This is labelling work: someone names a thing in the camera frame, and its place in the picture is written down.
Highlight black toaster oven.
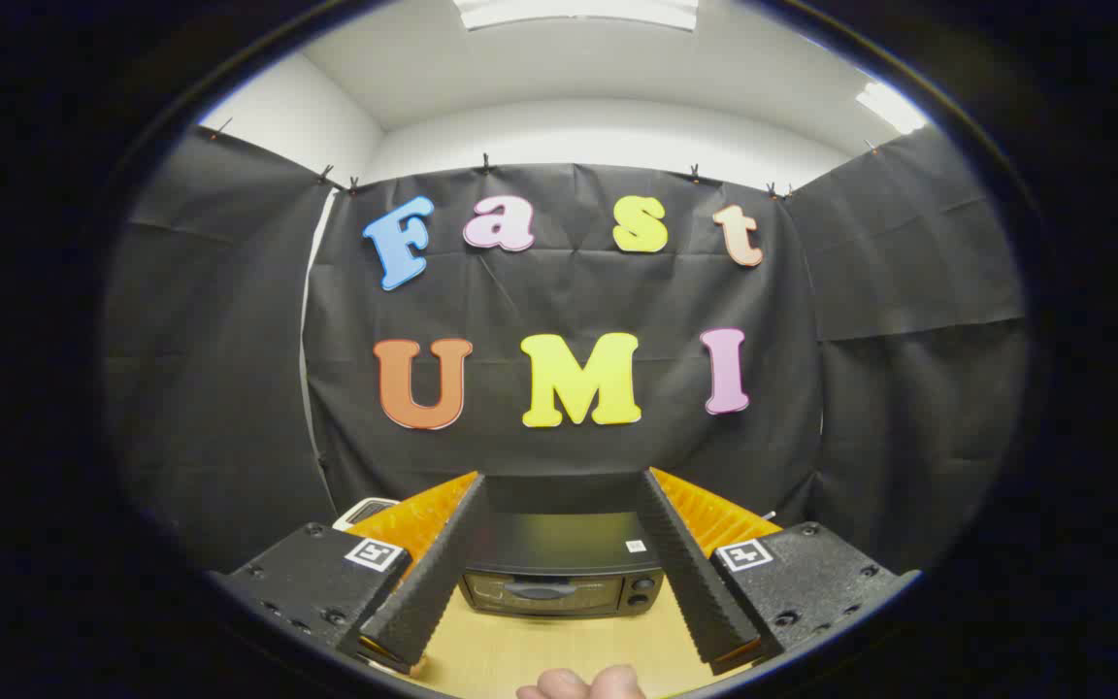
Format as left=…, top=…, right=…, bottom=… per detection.
left=459, top=474, right=667, bottom=619

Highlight small ceiling light panel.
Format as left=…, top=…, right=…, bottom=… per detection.
left=855, top=83, right=929, bottom=135

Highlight white bread toaster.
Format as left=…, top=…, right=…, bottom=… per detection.
left=333, top=497, right=400, bottom=532

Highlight long ceiling light panel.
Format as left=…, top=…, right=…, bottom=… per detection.
left=452, top=0, right=701, bottom=32

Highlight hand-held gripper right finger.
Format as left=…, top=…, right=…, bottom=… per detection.
left=639, top=467, right=921, bottom=678

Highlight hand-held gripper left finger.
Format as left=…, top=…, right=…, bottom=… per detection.
left=210, top=471, right=489, bottom=678

